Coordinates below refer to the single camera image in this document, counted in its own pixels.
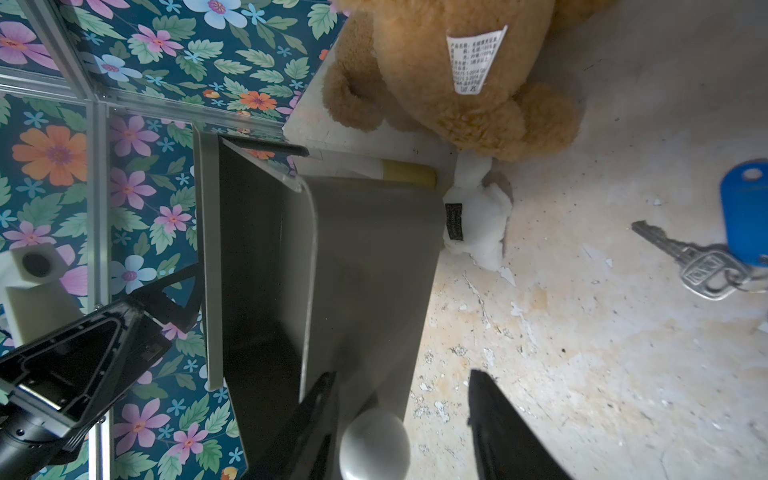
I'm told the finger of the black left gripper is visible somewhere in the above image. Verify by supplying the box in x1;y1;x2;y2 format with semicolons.
129;263;203;332

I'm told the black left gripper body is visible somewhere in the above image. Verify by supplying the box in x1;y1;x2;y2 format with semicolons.
1;298;170;450

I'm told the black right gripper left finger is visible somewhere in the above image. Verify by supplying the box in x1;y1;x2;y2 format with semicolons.
243;372;339;479

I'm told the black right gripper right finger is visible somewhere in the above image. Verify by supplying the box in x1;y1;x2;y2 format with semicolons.
468;369;571;480

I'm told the key with blue tag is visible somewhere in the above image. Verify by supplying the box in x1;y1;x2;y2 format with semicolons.
630;157;767;301

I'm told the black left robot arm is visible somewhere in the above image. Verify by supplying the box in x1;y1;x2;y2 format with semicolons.
1;264;205;479

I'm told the white drawer knob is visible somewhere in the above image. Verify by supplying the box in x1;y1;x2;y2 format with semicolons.
339;408;411;480

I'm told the white yellow drawer cabinet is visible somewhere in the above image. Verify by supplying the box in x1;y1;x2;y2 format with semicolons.
283;49;457;191

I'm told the small white plush toy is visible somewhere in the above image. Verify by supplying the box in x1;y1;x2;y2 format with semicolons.
443;150;513;271

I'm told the brown teddy bear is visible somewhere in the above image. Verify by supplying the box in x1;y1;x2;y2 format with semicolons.
322;0;609;161

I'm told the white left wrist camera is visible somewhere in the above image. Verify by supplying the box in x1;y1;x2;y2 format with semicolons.
1;244;82;347

